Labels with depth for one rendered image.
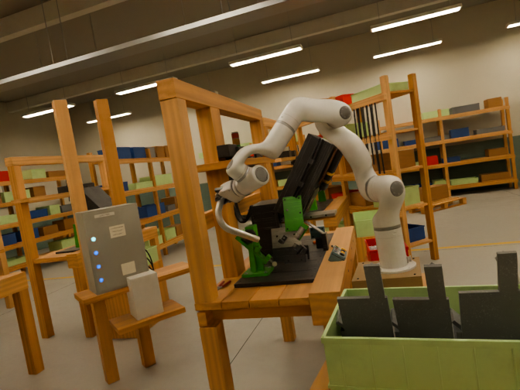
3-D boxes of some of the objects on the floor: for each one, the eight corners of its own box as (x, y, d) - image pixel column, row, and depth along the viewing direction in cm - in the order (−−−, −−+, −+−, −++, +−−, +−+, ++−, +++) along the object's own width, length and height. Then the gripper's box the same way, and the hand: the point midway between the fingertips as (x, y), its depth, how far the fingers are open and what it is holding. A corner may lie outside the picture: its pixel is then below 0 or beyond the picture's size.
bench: (368, 334, 316) (354, 228, 310) (368, 487, 173) (340, 295, 167) (285, 336, 336) (270, 237, 330) (224, 475, 193) (193, 303, 187)
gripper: (222, 186, 159) (202, 200, 173) (254, 202, 166) (233, 214, 180) (226, 171, 162) (206, 186, 176) (258, 187, 169) (236, 200, 183)
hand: (221, 199), depth 176 cm, fingers closed on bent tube, 3 cm apart
